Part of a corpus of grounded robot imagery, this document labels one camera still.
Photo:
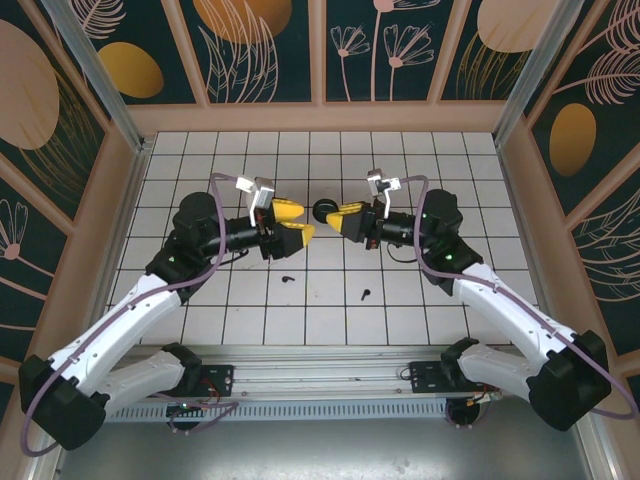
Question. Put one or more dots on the black round disc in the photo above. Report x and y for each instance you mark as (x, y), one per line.
(324, 210)

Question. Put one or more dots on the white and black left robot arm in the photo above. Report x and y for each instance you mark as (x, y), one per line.
(115, 320)

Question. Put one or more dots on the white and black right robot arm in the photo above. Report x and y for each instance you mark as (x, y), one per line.
(505, 310)

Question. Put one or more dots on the grey metal base sheet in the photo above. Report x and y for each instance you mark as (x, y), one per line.
(320, 450)

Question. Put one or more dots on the aluminium side rail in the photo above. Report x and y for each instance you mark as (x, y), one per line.
(131, 200)

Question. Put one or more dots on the aluminium mounting rail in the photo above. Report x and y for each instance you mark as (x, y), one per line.
(320, 372)

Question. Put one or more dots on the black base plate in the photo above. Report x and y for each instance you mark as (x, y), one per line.
(425, 377)
(222, 380)

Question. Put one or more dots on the aluminium corner post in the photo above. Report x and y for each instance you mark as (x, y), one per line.
(102, 80)
(535, 70)

